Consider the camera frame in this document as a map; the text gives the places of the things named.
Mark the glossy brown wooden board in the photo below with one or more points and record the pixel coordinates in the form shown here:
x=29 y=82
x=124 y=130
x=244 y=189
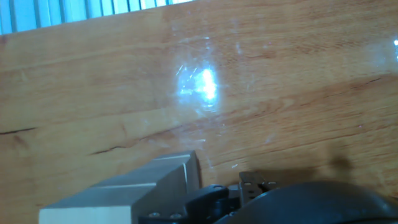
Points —
x=280 y=109

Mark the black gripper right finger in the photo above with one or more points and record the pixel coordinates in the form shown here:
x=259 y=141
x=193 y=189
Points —
x=269 y=185

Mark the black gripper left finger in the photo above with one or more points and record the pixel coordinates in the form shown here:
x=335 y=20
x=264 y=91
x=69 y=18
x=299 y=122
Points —
x=199 y=202

